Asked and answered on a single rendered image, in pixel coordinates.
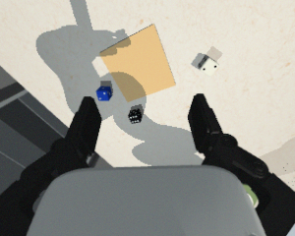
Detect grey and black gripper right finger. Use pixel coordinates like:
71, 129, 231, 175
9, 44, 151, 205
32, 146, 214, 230
188, 93, 295, 236

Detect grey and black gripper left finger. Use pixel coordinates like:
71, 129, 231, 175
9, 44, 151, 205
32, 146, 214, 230
0, 96, 102, 236

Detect blue die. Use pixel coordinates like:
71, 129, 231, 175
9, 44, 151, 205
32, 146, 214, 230
96, 87, 112, 101

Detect tan flat mat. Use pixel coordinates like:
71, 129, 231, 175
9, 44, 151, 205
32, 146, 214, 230
99, 25, 176, 102

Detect black die with white pips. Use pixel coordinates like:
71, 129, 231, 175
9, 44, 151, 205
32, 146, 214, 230
128, 109, 143, 124

